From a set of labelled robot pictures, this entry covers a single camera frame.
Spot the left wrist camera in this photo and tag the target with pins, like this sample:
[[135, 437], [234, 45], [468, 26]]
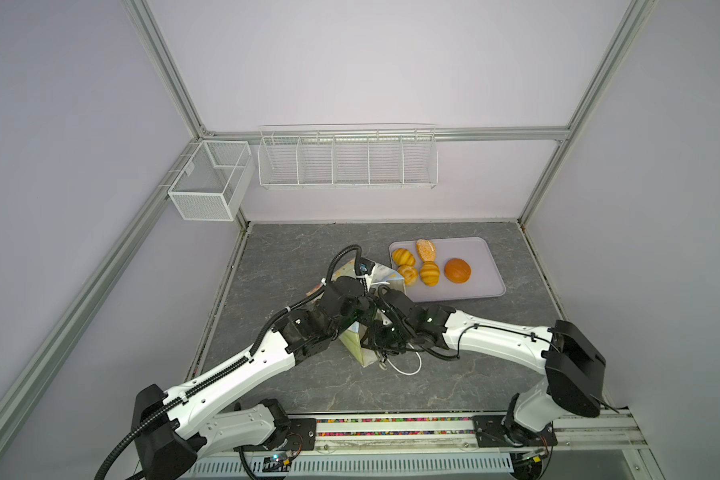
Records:
[[364, 267]]

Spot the lavender plastic tray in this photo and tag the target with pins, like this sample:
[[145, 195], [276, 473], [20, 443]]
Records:
[[442, 270]]

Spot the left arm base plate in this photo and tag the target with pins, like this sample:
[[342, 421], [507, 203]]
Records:
[[299, 434]]

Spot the white mesh wall box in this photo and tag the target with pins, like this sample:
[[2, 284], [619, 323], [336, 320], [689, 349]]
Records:
[[213, 181]]

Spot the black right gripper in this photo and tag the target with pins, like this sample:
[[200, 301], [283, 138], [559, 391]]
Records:
[[374, 341]]

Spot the floral paper gift bag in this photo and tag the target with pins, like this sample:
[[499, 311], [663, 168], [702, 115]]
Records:
[[382, 276]]

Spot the striped yellow fake bread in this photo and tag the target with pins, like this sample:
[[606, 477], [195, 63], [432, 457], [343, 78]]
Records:
[[429, 273]]

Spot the aluminium mounting rail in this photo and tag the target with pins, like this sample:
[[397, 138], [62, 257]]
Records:
[[423, 445]]

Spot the round orange fake bun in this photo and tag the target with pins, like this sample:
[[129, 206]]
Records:
[[457, 270]]

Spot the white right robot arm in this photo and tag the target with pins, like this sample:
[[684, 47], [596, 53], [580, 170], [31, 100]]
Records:
[[571, 367]]

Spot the long white wire basket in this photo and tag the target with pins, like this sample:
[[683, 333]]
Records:
[[348, 156]]

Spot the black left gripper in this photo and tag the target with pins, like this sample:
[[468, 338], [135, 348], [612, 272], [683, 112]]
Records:
[[368, 305]]

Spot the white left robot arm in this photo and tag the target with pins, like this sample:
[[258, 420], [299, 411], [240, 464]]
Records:
[[172, 429]]

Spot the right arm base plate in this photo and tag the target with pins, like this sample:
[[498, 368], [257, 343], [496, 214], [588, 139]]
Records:
[[491, 431]]

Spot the yellow fake bread roll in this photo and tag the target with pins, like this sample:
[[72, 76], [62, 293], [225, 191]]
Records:
[[403, 257]]

